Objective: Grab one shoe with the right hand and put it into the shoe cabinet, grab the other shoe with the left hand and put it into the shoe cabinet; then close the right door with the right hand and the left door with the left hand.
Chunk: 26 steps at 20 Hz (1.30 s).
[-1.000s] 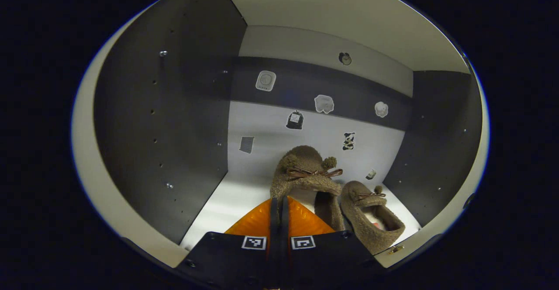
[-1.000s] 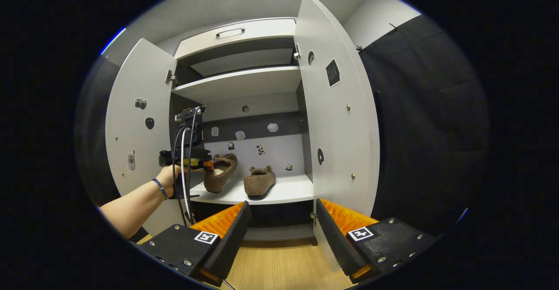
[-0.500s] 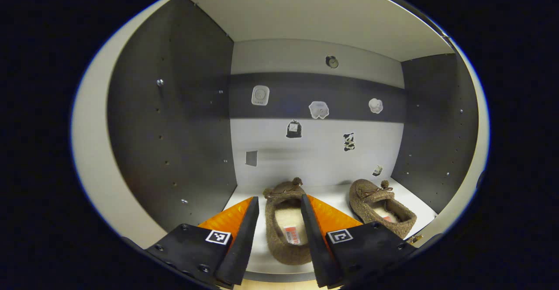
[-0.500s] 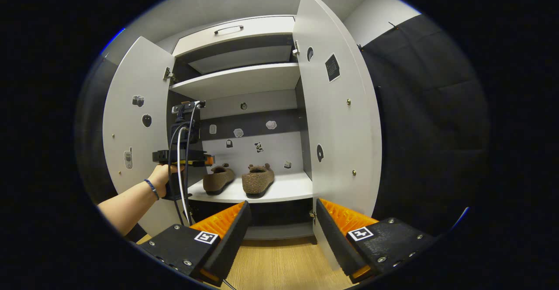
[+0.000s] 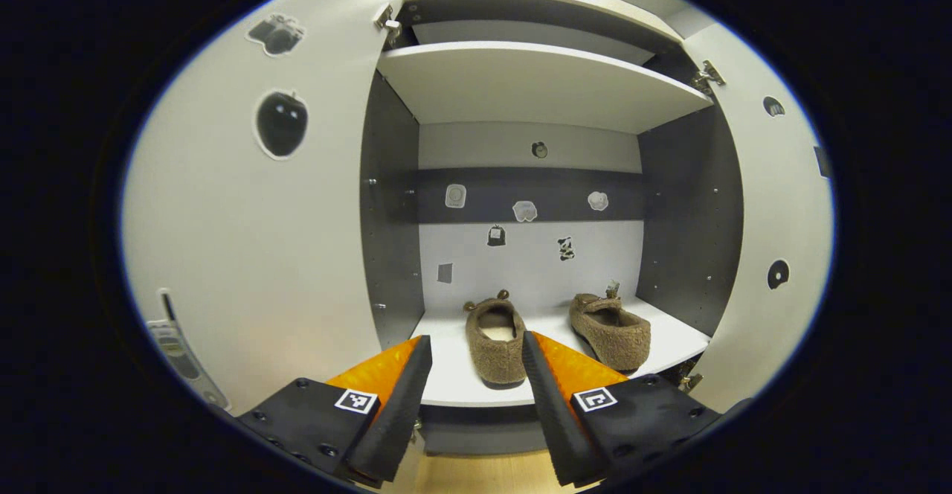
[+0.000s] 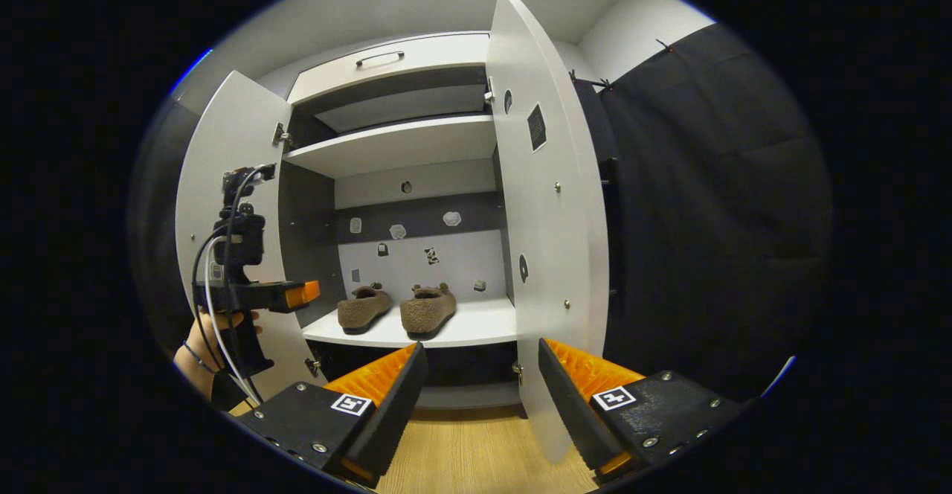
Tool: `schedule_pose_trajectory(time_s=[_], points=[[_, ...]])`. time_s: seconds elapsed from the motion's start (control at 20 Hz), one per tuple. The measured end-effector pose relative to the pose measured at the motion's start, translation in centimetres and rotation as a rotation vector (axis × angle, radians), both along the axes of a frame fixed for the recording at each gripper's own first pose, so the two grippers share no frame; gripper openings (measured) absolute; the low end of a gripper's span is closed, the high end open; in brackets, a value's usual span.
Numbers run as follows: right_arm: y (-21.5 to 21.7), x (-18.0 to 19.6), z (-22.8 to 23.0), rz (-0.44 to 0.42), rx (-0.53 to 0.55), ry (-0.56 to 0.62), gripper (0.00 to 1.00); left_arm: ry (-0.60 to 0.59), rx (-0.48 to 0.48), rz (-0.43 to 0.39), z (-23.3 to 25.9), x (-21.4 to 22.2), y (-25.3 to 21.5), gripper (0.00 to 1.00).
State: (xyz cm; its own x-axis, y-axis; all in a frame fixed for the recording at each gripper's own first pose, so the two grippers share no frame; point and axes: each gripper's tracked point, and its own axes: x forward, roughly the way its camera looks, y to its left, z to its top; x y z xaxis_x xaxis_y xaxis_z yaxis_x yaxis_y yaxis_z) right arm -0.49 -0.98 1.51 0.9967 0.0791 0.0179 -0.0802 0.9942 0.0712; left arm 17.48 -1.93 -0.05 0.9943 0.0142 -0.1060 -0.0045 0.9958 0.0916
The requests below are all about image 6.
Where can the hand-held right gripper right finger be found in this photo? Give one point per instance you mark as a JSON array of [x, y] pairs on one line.
[[569, 412]]

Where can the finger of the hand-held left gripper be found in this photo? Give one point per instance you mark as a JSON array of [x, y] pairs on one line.
[[303, 294]]

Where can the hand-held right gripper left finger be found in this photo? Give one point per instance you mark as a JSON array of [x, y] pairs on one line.
[[394, 419]]

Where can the brown fuzzy shoe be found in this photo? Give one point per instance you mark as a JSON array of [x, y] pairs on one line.
[[428, 312], [363, 308]]

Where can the white shoe cabinet door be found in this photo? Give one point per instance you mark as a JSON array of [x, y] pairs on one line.
[[223, 144], [550, 256]]

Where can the white shoe cabinet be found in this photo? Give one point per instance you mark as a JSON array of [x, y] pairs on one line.
[[401, 144]]

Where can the white cabinet drawer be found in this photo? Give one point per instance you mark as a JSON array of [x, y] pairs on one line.
[[431, 55]]

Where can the black backdrop cloth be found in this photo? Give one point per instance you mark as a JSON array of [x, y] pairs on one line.
[[706, 219]]

